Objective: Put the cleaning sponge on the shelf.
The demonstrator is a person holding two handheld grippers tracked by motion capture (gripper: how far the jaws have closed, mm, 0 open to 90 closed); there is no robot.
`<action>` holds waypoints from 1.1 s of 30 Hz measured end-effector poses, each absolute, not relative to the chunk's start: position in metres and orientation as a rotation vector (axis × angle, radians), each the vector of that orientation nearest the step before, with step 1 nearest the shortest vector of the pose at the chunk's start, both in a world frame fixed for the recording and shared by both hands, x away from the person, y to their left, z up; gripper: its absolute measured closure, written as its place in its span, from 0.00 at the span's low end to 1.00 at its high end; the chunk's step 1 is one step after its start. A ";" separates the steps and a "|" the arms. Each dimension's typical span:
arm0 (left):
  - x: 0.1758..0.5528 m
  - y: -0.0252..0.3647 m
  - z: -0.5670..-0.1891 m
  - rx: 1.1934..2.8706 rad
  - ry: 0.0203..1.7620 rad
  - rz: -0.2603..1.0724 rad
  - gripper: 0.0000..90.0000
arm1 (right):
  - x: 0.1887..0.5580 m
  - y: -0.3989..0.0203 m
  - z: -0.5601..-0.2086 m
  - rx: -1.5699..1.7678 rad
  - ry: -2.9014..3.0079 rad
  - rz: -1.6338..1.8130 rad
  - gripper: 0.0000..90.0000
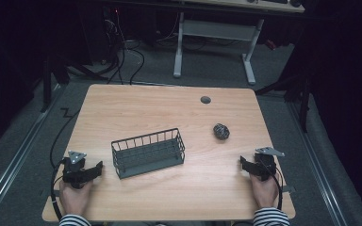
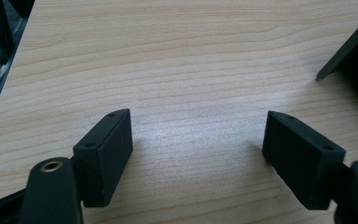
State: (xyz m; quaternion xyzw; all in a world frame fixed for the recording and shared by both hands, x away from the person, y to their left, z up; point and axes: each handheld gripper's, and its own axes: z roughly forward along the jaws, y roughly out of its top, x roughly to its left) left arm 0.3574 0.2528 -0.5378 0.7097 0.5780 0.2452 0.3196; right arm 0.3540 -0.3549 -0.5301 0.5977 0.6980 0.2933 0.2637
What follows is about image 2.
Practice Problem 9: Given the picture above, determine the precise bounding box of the black metal stand bar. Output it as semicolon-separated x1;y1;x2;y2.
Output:
0;0;16;66

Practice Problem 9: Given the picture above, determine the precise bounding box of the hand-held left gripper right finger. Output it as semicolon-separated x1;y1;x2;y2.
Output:
261;110;347;211

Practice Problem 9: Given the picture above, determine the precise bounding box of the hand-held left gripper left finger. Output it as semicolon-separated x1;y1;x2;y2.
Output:
72;107;134;209

